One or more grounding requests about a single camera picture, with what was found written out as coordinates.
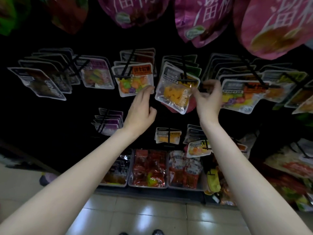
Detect person's right hand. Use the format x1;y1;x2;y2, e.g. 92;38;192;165
195;80;223;128

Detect person's left hand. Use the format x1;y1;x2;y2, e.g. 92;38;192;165
122;86;157;140

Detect small clear purple-label pouch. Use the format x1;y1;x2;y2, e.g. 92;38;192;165
91;107;124;136

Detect row of small clear pouches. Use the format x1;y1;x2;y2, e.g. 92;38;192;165
154;125;247;158

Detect clear colourful-cube candy bag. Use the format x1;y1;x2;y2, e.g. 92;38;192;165
112;62;155;97
120;48;156;67

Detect white red-label snack bag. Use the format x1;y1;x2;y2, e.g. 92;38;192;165
239;132;261;160
264;139;313;180

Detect clear mixed candy packets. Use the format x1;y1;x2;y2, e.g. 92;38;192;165
73;55;115;90

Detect small yellow green pouch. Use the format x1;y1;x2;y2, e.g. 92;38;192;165
205;169;222;195

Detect row of red orange pouches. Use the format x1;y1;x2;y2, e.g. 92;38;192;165
217;166;313;213

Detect person's right forearm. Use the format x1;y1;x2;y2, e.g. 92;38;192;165
200;120;311;235

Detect person's left forearm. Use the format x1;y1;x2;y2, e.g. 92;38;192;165
0;129;142;235

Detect clear tray of red candies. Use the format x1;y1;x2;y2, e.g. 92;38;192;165
128;149;168;189

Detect clear tray of dark candies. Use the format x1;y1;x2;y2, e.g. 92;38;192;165
100;153;133;187

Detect clear tray of mixed candies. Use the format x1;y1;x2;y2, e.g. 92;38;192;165
168;150;203;191

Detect small pink floor object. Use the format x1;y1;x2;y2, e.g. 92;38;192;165
39;172;59;186

